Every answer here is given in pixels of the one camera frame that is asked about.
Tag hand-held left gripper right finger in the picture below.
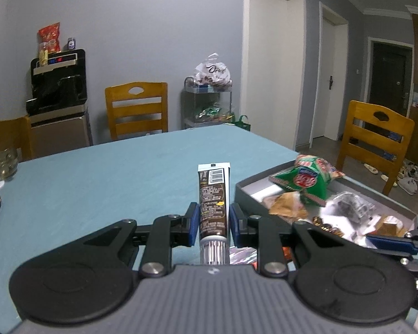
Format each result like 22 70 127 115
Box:
229 202 349 279

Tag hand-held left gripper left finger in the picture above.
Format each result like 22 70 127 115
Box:
83 202 200 279

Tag gold pastry packet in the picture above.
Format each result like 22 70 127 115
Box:
366 215 413 239

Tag brown chocolate sauce tube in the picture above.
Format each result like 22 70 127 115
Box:
198 162 231 265

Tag grey cardboard box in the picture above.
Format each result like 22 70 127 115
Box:
234 160 418 251

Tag orange pastry packet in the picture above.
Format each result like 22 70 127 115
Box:
268 192 310 220

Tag brown chocolate candy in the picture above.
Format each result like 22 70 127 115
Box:
312 216 344 238

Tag clear plastic wrapper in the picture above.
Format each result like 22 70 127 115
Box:
229 247 258 267

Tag clear wrapped snack packet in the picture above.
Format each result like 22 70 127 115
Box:
325 191 377 232

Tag pile of shoes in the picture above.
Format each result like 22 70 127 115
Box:
400 162 418 181

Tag green snack bag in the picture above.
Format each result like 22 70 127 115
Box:
268 154 345 207

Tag green tote bag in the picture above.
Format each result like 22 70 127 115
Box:
232 115 251 132

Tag wooden chair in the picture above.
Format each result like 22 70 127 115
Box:
104 82 168 141
0 116 33 173
336 100 416 196

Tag green foil candy packets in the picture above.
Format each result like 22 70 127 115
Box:
194 102 230 121

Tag white plastic candy bag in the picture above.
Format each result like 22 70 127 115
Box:
194 53 231 89

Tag dark entrance door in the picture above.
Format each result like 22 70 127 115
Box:
367 38 413 115

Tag white door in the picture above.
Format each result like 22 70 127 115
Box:
249 0 305 150
312 2 349 141

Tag black water dispenser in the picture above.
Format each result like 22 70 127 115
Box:
25 49 93 159

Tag glass cup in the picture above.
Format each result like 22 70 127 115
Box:
0 146 20 181

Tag red snack bag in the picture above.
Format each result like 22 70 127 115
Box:
38 23 61 53

